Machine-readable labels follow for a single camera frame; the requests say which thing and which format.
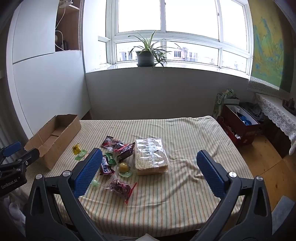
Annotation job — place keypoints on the black patterned snack packet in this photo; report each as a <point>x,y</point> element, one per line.
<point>107,141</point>

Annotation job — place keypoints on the red cardboard box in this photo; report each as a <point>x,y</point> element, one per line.
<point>248,135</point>

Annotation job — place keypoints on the green candy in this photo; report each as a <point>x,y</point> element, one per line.
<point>81,154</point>
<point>110,159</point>

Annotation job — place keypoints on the yellow candy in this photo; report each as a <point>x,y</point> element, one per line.
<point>76,148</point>

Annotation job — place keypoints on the yellow jelly cup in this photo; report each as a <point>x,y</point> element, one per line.
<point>123,167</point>

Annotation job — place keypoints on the brown cardboard box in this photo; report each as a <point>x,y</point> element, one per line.
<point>57,143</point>

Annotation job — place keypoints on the potted spider plant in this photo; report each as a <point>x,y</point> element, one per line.
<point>145,58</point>

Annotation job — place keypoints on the small green jelly cup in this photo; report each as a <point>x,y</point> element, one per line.
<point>95,183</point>

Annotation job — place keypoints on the bagged sliced bread loaf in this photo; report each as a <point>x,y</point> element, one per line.
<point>150,157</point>

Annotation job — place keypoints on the grey cloth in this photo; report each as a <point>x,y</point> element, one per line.
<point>254,111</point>

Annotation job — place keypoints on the green carton box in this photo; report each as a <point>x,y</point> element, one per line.
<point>217,106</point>

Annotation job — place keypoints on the blue plastic item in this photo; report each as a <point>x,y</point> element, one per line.
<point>246,119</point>

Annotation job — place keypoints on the dark figurine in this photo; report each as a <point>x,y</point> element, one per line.
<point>289,104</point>

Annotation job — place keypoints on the person's left forearm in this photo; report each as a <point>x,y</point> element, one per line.
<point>15,208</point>

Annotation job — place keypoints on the wooden shelf niche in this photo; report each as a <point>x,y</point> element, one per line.
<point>71,27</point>

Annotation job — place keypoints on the white cabinet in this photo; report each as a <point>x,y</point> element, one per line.
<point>46,81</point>

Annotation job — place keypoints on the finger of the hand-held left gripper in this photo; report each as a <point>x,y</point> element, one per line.
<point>11,148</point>
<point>25,158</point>

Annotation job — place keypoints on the white lace cloth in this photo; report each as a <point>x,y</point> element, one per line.
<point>272,111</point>

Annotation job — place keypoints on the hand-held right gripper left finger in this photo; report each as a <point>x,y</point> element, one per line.
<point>87,171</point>

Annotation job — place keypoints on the striped bedsheet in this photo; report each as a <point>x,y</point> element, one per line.
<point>185,143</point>

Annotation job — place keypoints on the wall map poster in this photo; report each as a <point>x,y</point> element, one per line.
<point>268,51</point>

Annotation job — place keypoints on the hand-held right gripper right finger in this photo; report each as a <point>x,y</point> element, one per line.
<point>211,176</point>

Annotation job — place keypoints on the brown chocolate bar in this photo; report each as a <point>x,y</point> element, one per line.
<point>106,167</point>
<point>126,151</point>

